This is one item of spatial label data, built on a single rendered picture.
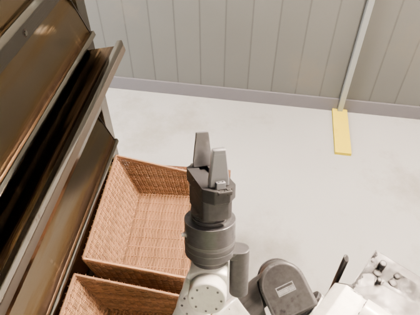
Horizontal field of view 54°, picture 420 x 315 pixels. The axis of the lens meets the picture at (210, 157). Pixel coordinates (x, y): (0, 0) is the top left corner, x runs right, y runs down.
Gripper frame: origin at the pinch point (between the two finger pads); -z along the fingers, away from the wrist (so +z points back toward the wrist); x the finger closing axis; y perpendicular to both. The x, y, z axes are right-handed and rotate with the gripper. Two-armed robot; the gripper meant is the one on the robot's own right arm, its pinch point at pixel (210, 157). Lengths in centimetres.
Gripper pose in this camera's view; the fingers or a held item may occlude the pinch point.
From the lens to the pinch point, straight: 65.6
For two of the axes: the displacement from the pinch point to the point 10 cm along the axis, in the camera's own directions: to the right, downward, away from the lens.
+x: 3.2, 3.5, -8.8
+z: 0.0, 9.3, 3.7
